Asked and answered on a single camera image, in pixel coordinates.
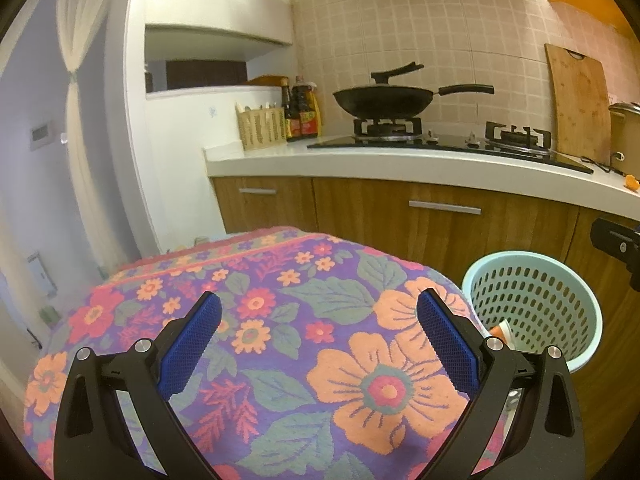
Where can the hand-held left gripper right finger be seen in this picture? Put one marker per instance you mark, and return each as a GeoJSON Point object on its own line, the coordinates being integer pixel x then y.
{"type": "Point", "coordinates": [447, 340]}

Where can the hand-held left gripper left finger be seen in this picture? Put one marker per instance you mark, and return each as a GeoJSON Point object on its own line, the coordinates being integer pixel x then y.
{"type": "Point", "coordinates": [192, 345]}

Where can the orange and white packet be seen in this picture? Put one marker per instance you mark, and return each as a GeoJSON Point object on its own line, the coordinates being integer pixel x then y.
{"type": "Point", "coordinates": [500, 332]}

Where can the light blue plastic basket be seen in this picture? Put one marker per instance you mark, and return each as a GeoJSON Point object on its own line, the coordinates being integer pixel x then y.
{"type": "Point", "coordinates": [575, 320]}

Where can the small orange scrap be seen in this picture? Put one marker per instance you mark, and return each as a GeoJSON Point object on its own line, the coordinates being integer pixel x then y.
{"type": "Point", "coordinates": [632, 182]}

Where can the floral tablecloth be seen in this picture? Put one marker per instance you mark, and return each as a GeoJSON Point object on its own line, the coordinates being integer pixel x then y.
{"type": "Point", "coordinates": [300, 310]}

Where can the metal cooker pot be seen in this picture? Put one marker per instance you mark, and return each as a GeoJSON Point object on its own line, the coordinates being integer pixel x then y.
{"type": "Point", "coordinates": [627, 130]}

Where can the wooden kitchen counter cabinet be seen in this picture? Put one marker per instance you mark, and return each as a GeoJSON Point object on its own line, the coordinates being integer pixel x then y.
{"type": "Point", "coordinates": [375, 220]}

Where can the wooden cutting board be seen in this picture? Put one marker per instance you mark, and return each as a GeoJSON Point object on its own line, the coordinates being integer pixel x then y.
{"type": "Point", "coordinates": [577, 105]}

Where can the black gas stove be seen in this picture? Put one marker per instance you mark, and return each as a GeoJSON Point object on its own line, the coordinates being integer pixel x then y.
{"type": "Point", "coordinates": [450, 142]}

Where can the wicker utensil basket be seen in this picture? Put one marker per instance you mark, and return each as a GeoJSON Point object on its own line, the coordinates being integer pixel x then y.
{"type": "Point", "coordinates": [262, 127]}

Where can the black wok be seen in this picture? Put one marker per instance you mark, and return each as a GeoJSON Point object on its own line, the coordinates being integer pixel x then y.
{"type": "Point", "coordinates": [385, 100]}

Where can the dark sauce bottle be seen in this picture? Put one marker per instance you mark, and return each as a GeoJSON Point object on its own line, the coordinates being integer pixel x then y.
{"type": "Point", "coordinates": [289, 115]}

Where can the sauce bottles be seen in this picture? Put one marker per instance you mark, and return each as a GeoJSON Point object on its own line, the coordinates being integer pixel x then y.
{"type": "Point", "coordinates": [306, 110]}

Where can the white curtain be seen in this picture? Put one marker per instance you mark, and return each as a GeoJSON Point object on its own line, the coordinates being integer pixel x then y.
{"type": "Point", "coordinates": [75, 35]}

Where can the white wall outlet box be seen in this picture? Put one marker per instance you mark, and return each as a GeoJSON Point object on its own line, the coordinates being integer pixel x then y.
{"type": "Point", "coordinates": [42, 275]}

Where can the wall switch panel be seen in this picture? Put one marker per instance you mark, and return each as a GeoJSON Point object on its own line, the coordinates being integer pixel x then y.
{"type": "Point", "coordinates": [42, 136]}

